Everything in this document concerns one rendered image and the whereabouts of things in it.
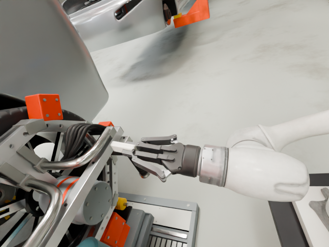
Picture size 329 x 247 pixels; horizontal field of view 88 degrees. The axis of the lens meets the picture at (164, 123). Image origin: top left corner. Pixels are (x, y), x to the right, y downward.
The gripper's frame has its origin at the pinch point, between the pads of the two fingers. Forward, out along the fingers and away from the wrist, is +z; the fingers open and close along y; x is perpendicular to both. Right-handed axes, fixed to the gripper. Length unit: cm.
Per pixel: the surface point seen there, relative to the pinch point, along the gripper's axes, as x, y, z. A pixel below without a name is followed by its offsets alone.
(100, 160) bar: 4.0, 3.0, 7.9
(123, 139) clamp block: 7.0, -7.0, 6.0
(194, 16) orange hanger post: 70, -342, 39
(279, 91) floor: 94, -158, -87
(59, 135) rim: 11.6, -6.9, 36.9
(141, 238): 90, 11, 13
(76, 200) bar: 3.5, 14.6, 7.4
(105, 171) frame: 35.9, -5.9, 25.1
